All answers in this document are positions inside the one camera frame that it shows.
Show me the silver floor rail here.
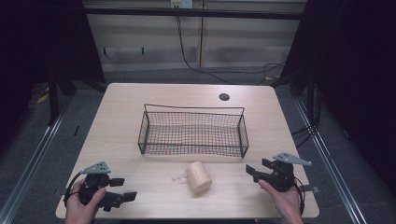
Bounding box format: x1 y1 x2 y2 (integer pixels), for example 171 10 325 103
292 97 370 224
0 99 74 224

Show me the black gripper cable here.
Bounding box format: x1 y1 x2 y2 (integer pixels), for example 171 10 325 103
63 172 84 208
292 176 306 217

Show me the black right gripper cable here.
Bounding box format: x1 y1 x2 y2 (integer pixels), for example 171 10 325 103
292 176 306 217

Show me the grey strap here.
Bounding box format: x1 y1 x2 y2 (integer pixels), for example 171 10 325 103
300 184 321 194

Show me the person's left hand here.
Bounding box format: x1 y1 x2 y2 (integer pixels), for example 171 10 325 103
64 178 107 224

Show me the black curtain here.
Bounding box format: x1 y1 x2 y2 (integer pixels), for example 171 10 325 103
0 0 106 153
270 0 396 200

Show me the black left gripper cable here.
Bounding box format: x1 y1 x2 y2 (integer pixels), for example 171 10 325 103
63 172 84 208

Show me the black looped floor cable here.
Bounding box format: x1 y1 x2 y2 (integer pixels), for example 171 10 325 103
255 61 287 86

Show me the light wooden cylinder block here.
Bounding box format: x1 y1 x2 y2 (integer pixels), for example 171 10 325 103
186 161 213 197

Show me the black wire mesh basket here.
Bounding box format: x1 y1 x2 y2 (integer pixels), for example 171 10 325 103
137 104 250 159

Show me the black metal stand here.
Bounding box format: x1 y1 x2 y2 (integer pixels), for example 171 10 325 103
47 73 61 127

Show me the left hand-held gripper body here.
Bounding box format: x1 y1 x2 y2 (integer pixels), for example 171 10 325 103
77 161 126 213

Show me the black horizontal frame bar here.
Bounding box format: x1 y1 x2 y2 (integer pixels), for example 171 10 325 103
83 7 304 21

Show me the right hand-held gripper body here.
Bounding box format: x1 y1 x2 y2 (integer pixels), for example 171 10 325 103
252 151 313 193

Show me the white wall power outlet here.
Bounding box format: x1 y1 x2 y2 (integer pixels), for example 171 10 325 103
170 0 194 9

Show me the yellow floor tape piece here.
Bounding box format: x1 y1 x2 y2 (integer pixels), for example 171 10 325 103
35 92 50 105

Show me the black floor cable bundle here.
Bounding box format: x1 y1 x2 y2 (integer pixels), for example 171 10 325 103
290 122 319 149

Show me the person's right hand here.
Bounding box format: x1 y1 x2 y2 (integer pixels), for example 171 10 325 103
258 178 304 224

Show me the long black wall cable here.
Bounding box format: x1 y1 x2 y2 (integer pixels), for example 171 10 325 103
176 15 235 86

